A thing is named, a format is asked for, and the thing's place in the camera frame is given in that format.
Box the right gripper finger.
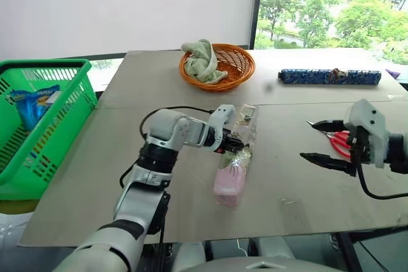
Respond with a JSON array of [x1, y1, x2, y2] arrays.
[[299, 152, 352, 175], [309, 119, 346, 133]]

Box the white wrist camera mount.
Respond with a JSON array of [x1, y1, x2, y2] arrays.
[[343, 99, 389, 169], [203, 104, 237, 152]]

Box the brown ribbon bow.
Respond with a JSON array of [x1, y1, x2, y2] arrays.
[[328, 68, 347, 83]]

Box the green plastic shopping basket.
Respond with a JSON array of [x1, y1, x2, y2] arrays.
[[0, 58, 98, 201]]

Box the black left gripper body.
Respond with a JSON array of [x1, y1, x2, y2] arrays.
[[217, 127, 237, 155]]

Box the blue patterned wrapped roll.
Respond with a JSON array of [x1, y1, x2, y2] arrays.
[[277, 68, 383, 87]]

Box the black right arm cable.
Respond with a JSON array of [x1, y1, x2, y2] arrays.
[[356, 154, 408, 200]]

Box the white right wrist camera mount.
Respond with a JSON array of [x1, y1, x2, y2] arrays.
[[343, 99, 389, 169]]

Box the black window frame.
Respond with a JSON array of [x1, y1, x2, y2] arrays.
[[247, 0, 266, 51]]

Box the light green towel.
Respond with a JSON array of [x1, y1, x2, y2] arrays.
[[180, 39, 229, 85]]

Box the red handled scissors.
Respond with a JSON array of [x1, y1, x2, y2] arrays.
[[305, 120, 353, 160]]

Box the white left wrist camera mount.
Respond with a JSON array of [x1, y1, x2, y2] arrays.
[[203, 104, 237, 152]]

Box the blue snack bag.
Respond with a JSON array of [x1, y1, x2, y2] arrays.
[[8, 84, 62, 132]]

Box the orange wicker basket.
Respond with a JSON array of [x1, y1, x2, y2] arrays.
[[178, 43, 256, 92]]

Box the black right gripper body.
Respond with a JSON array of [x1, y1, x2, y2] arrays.
[[342, 120, 372, 178]]

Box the clear gift box pink flower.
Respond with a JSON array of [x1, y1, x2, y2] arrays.
[[212, 103, 260, 210]]

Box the green trees outside window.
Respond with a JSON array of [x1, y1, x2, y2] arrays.
[[254, 0, 408, 66]]

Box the purple object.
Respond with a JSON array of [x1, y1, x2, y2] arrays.
[[384, 67, 408, 79]]

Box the white roller blind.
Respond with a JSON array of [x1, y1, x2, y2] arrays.
[[0, 0, 258, 61]]

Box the black table frame leg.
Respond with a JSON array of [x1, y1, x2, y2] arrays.
[[330, 231, 365, 272]]

